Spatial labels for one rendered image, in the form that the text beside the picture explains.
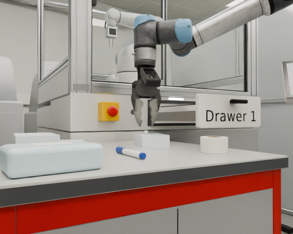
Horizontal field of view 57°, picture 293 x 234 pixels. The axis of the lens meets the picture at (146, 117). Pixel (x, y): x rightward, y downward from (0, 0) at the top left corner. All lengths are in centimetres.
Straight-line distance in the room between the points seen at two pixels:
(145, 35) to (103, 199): 60
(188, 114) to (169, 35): 27
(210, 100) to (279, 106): 189
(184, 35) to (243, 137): 78
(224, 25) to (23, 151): 80
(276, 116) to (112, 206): 242
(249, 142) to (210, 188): 100
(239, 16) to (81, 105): 64
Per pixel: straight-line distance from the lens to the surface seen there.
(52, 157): 44
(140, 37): 91
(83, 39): 108
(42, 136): 61
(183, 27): 89
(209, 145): 69
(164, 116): 106
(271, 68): 284
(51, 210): 44
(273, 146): 280
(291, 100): 166
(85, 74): 106
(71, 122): 103
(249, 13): 104
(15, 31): 433
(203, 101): 88
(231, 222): 63
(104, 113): 102
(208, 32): 102
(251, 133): 156
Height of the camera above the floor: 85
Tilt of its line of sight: level
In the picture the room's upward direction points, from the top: straight up
